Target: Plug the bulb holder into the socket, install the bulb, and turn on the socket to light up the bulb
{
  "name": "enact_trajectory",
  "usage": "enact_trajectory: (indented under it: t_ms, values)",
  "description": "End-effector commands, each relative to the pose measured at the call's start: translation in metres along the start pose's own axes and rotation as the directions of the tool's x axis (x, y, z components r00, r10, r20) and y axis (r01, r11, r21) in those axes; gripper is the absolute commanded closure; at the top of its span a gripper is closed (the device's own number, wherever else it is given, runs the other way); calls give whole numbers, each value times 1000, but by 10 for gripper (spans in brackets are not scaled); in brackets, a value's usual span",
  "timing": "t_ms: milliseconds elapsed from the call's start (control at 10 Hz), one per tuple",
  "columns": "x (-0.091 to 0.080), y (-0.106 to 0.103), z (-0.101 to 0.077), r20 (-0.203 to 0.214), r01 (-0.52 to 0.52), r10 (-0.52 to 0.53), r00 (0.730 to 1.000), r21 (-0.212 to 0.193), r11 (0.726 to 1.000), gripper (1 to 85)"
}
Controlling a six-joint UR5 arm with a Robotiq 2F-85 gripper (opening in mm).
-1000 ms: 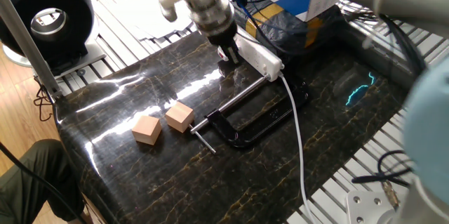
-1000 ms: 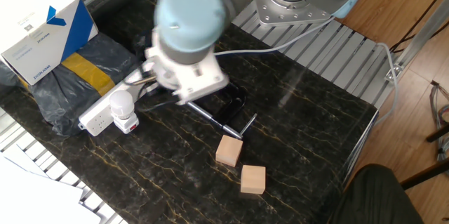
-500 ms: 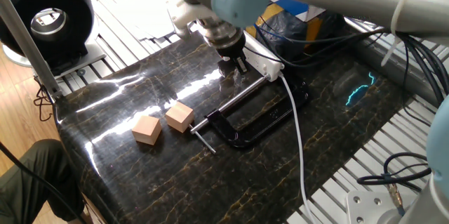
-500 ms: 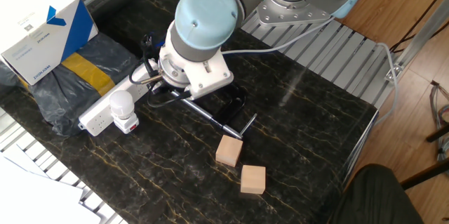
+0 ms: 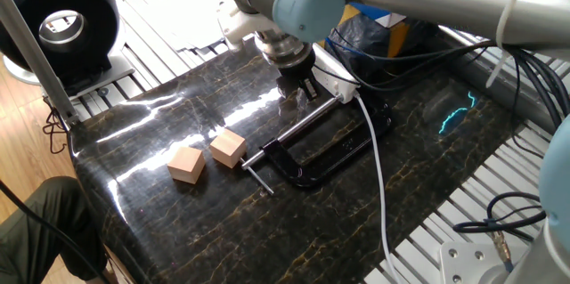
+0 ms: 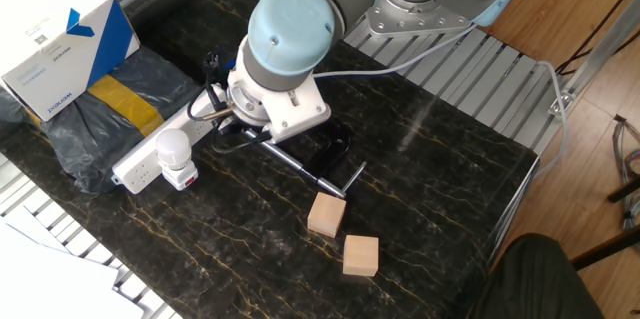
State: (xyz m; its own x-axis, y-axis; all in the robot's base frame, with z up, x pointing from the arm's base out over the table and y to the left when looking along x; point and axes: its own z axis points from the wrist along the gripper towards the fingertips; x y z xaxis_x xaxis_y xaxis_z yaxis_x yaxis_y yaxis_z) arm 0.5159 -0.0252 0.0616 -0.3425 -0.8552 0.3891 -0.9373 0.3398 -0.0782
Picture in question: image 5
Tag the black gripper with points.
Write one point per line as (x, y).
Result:
(297, 70)

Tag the white power strip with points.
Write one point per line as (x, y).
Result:
(334, 72)

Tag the black plastic wrapped package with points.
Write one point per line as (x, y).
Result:
(374, 39)

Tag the black C-clamp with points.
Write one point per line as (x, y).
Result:
(307, 179)

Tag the wooden cube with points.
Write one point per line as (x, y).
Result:
(228, 148)
(187, 166)

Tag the white blue cardboard box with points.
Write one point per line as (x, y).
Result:
(383, 14)

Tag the white paper sheets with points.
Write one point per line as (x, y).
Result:
(178, 17)

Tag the dark trousered person leg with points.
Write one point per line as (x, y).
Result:
(26, 239)

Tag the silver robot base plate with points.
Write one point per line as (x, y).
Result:
(467, 262)

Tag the aluminium frame post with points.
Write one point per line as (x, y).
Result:
(35, 57)

